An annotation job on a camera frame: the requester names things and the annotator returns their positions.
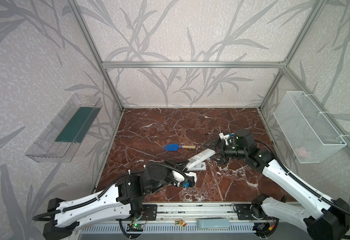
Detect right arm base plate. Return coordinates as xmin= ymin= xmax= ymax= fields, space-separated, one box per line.
xmin=233 ymin=204 xmax=255 ymax=220

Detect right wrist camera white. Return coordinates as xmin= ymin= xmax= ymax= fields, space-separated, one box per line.
xmin=219 ymin=132 xmax=235 ymax=146

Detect white wire mesh basket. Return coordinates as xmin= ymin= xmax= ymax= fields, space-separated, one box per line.
xmin=273 ymin=91 xmax=347 ymax=164

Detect black corrugated cable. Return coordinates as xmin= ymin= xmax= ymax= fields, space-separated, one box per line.
xmin=254 ymin=140 xmax=350 ymax=240
xmin=32 ymin=161 xmax=191 ymax=222

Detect right controller board wires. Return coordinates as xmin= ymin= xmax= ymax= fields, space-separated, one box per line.
xmin=252 ymin=221 xmax=276 ymax=238

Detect right black corrugated cable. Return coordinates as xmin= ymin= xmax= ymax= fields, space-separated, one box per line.
xmin=254 ymin=140 xmax=350 ymax=240

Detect left black corrugated cable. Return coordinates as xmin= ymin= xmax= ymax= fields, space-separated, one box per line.
xmin=32 ymin=161 xmax=191 ymax=222

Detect left green led controller board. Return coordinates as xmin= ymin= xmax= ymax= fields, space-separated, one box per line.
xmin=126 ymin=223 xmax=145 ymax=233

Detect pink object in basket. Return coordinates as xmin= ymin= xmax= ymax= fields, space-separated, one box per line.
xmin=294 ymin=147 xmax=309 ymax=159

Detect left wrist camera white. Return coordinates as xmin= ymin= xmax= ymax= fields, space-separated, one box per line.
xmin=172 ymin=171 xmax=197 ymax=188

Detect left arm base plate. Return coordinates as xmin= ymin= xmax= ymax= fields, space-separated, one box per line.
xmin=140 ymin=204 xmax=158 ymax=221

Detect blue toy shovel wooden handle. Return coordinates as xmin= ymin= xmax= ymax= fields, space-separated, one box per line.
xmin=165 ymin=144 xmax=196 ymax=152

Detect small orange green connector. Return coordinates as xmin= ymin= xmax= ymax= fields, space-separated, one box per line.
xmin=175 ymin=219 xmax=187 ymax=227

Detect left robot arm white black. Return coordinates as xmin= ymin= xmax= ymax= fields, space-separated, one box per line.
xmin=32 ymin=163 xmax=197 ymax=240

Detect clear plastic wall shelf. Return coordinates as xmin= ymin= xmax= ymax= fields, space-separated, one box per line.
xmin=25 ymin=94 xmax=103 ymax=163

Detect white remote control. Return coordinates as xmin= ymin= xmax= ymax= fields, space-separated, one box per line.
xmin=185 ymin=149 xmax=216 ymax=170
xmin=189 ymin=162 xmax=207 ymax=172

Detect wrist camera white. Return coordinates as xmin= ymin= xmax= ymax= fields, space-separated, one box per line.
xmin=172 ymin=171 xmax=197 ymax=188
xmin=219 ymin=132 xmax=235 ymax=146

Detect grey rectangular box on rail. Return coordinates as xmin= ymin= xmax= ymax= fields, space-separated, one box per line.
xmin=197 ymin=219 xmax=230 ymax=230

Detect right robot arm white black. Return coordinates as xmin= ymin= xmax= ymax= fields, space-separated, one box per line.
xmin=203 ymin=130 xmax=350 ymax=240

